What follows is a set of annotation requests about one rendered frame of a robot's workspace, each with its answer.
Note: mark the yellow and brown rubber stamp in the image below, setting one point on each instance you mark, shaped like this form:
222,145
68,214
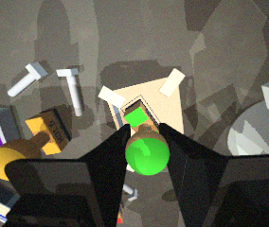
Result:
50,135

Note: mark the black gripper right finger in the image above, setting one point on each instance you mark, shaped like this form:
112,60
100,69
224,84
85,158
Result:
201,176

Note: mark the cream paper card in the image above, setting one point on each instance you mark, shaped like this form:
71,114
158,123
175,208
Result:
161,97

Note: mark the red and tan rubber stamp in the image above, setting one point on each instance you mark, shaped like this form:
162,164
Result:
120,215

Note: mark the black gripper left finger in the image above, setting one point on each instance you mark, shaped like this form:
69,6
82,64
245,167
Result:
98,175

